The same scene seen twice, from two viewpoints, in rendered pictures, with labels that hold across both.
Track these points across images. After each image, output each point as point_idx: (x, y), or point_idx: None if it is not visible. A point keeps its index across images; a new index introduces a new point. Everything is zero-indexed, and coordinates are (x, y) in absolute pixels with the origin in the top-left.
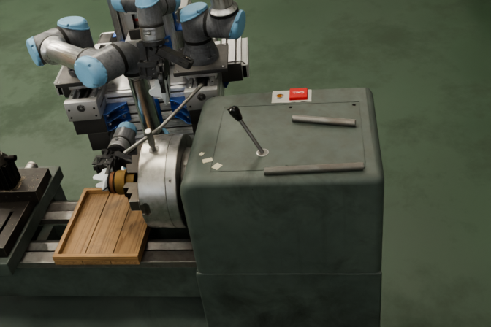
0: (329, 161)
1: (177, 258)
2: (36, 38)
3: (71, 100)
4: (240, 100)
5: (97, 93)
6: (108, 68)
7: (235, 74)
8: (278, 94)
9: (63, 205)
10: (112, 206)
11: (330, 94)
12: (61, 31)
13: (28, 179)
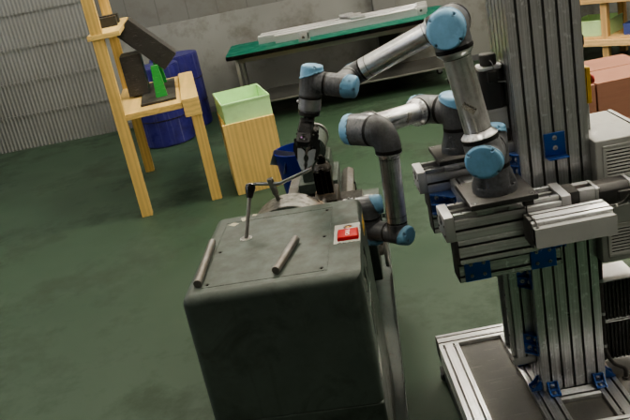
0: (217, 269)
1: None
2: (417, 96)
3: (417, 164)
4: (343, 211)
5: (437, 172)
6: (348, 131)
7: (529, 234)
8: (351, 225)
9: None
10: None
11: (347, 251)
12: (434, 99)
13: (329, 196)
